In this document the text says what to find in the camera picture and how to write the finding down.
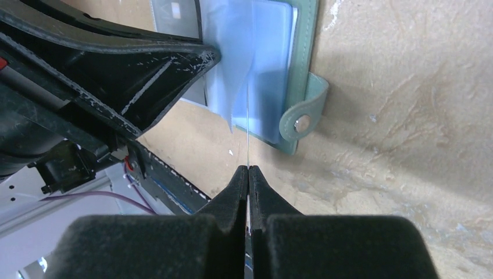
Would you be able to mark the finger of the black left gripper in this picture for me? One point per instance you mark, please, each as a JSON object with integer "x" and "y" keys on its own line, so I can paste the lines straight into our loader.
{"x": 69, "y": 15}

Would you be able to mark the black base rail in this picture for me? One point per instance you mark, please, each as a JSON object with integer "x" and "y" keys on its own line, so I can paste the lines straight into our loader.
{"x": 163, "y": 182}

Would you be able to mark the teal card holder wallet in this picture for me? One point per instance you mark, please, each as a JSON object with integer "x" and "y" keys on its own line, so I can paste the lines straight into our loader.
{"x": 267, "y": 44}

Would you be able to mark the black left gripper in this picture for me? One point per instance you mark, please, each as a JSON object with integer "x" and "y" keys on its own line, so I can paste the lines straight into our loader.
{"x": 71, "y": 98}

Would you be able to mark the black VIP card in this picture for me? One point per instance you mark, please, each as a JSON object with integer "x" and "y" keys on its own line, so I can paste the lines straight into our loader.
{"x": 177, "y": 17}
{"x": 247, "y": 126}

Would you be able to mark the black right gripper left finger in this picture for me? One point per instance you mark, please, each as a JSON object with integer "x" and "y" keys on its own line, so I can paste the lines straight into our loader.
{"x": 207, "y": 244}

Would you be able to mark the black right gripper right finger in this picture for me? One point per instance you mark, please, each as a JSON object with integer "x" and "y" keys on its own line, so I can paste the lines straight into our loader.
{"x": 289, "y": 244}

